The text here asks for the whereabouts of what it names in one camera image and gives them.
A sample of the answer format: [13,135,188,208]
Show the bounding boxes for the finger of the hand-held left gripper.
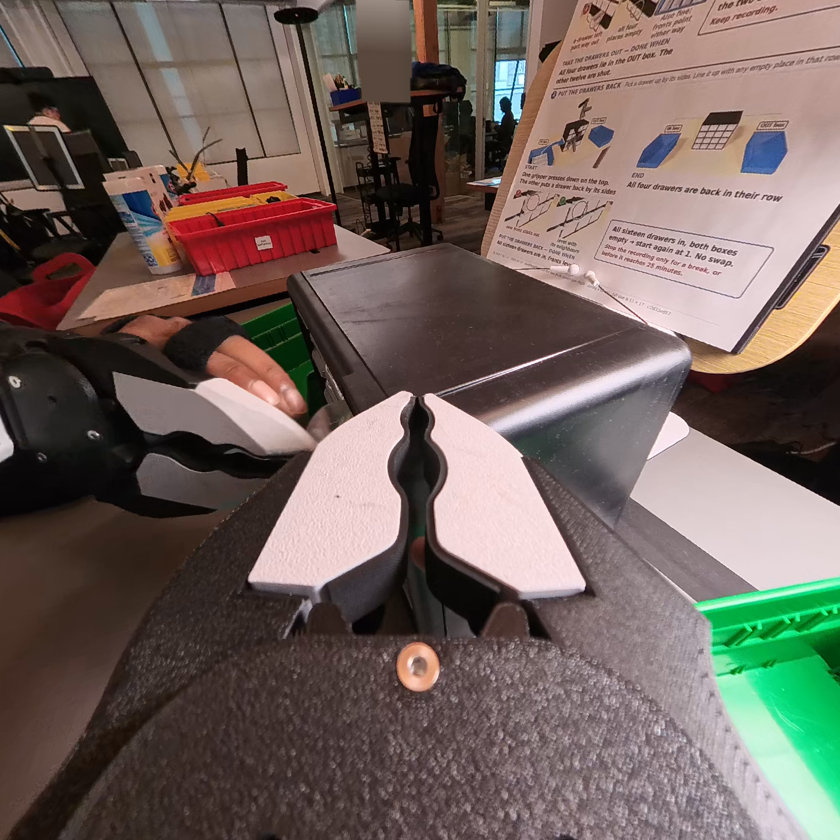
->
[113,371,320,455]
[138,453,290,512]

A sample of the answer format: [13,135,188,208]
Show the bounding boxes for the computer monitor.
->
[3,125,84,192]

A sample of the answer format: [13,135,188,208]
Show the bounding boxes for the wooden standing desk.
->
[328,88,460,250]

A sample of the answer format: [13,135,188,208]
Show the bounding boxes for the black drawer cabinet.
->
[287,243,693,532]

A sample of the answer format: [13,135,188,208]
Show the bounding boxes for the wooden sheet board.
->
[481,39,840,375]

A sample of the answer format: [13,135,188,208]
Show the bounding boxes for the white printed packet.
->
[141,165,179,205]

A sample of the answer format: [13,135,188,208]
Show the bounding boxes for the black partition panel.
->
[0,66,130,198]

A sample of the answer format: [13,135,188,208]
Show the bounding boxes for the beige side table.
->
[58,223,392,331]

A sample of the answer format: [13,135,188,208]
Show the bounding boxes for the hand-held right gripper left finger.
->
[247,391,424,621]

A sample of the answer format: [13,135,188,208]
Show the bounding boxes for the green plastic bin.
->
[696,577,840,840]
[239,302,326,421]

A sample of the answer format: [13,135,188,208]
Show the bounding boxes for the large red plastic bin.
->
[167,199,339,277]

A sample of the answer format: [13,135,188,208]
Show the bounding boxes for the shallow red plastic bin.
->
[177,182,288,206]

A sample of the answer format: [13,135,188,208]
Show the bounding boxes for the white board stand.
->
[646,412,690,462]

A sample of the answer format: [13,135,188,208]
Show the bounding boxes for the wipes canister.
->
[103,177,185,275]

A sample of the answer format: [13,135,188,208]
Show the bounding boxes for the yellow plastic bin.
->
[164,190,300,225]

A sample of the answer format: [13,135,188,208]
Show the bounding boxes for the dark dried plant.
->
[167,128,224,189]

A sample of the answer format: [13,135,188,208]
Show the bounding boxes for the black office chair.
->
[374,112,445,248]

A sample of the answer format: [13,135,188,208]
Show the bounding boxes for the red felt bag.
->
[0,252,97,329]

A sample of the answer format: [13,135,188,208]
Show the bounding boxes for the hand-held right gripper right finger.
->
[420,392,587,621]

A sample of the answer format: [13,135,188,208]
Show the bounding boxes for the person's left hand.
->
[101,314,310,418]

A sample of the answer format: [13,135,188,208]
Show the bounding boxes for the paper with blue tape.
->
[79,270,237,321]

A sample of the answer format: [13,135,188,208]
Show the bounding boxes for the thin cord with white ends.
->
[535,261,657,329]

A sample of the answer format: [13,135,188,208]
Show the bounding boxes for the printed instruction sheet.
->
[495,0,840,353]

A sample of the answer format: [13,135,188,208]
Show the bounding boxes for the black bag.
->
[412,61,468,99]

